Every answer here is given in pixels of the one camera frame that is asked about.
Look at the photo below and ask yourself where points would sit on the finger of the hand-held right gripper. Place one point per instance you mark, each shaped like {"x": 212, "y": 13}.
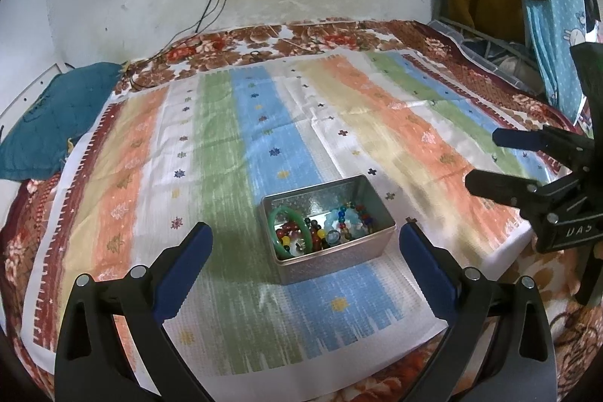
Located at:
{"x": 523, "y": 138}
{"x": 504, "y": 185}

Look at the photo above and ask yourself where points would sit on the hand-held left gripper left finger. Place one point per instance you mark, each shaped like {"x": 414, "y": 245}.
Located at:
{"x": 186, "y": 270}

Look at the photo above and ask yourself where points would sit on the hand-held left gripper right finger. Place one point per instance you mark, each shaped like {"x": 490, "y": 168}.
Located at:
{"x": 426, "y": 272}

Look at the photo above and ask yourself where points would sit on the silver tin box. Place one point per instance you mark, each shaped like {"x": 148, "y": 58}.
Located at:
{"x": 329, "y": 261}

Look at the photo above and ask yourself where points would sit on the green jade bangle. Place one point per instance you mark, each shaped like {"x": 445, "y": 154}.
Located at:
{"x": 274, "y": 225}

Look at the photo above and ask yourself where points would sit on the blue dotted printed cloth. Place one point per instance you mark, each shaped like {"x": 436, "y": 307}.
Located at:
{"x": 556, "y": 6}

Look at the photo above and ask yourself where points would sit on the striped patterned cloth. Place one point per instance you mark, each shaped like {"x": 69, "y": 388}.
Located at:
{"x": 226, "y": 138}

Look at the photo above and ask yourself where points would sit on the teal quilted cushion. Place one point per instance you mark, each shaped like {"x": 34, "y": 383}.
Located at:
{"x": 52, "y": 119}

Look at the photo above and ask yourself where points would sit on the white perforated board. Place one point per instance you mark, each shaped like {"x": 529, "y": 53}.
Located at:
{"x": 28, "y": 93}

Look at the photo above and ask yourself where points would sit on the grey metal rack frame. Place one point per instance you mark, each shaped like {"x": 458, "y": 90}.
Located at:
{"x": 471, "y": 35}

